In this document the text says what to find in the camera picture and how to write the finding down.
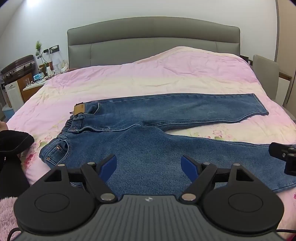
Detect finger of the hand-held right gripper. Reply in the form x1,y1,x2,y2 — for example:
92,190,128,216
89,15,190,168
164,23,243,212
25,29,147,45
269,142,296,161

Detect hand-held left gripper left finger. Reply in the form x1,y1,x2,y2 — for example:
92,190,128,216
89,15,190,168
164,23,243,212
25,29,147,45
43,154,117,202

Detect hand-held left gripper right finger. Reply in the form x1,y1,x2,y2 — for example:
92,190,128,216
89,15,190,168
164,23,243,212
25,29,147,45
181,154,255,202

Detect blue denim pants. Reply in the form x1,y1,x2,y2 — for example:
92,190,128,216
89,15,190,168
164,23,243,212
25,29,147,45
39,93,296,194

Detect grey upholstered chair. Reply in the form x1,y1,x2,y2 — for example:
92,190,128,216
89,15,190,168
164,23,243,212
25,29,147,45
252,55,280,100

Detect wooden wardrobe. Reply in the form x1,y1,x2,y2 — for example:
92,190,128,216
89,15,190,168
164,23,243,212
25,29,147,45
276,0,296,121

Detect pink floral quilt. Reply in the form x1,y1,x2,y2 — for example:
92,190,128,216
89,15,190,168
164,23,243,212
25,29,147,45
5,46,296,241

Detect wooden nightstand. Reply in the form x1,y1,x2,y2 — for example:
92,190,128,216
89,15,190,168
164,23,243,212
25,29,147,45
22,74,48,103

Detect pink fluffy cloth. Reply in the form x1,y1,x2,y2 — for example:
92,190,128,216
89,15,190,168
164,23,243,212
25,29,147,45
0,196,22,241

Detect blue bin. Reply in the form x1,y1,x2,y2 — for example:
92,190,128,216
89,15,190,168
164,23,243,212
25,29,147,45
2,104,15,121

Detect white table lamp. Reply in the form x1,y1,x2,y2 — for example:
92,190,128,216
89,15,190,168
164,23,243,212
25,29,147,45
52,55,62,71

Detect grey upholstered headboard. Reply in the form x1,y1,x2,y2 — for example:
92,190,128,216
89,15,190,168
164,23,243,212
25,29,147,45
67,17,241,70

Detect brown suitcase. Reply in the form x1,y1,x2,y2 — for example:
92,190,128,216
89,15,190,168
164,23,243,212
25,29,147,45
0,55,35,84

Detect green potted plant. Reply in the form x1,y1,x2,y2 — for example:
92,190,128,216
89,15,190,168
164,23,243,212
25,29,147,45
35,40,43,58

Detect black cable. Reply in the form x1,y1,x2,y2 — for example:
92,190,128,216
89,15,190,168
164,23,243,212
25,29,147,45
7,227,23,241

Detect black wall socket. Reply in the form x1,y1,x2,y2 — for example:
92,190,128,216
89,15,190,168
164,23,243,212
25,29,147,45
43,45,60,55

